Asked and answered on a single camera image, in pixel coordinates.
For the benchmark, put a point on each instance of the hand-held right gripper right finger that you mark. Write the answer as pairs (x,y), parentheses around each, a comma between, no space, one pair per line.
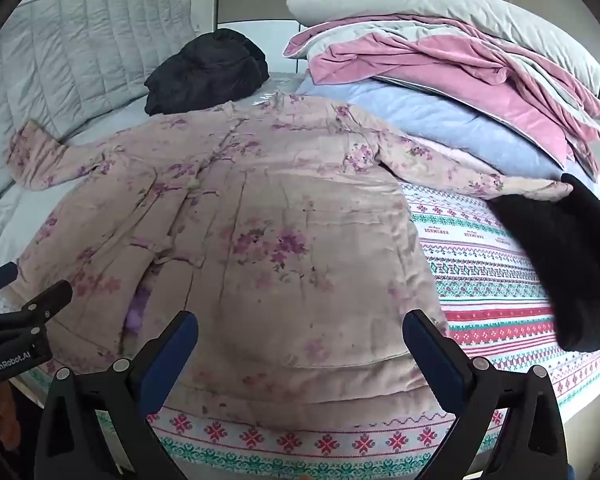
(429,346)

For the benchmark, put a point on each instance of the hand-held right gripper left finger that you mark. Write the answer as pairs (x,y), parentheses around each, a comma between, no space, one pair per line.
(180,341)

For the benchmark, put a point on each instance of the pink floral padded coat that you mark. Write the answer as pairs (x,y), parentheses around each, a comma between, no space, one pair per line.
(280,210)

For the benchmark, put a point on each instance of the patterned knit-print bed sheet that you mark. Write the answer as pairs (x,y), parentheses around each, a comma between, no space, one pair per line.
(480,280)

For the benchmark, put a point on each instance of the black fleece garment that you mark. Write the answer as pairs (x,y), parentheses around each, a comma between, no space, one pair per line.
(570,250)

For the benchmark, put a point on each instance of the light blue quilt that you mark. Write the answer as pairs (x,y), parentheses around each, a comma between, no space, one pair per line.
(455,125)

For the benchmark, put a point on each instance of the grey quilted headboard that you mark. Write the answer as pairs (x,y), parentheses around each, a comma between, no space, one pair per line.
(70,60)

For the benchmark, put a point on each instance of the black puffer jacket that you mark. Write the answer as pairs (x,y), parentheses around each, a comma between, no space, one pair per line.
(205,70)

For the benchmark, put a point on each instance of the pink velvet blanket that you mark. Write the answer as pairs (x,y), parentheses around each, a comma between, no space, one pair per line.
(380,60)

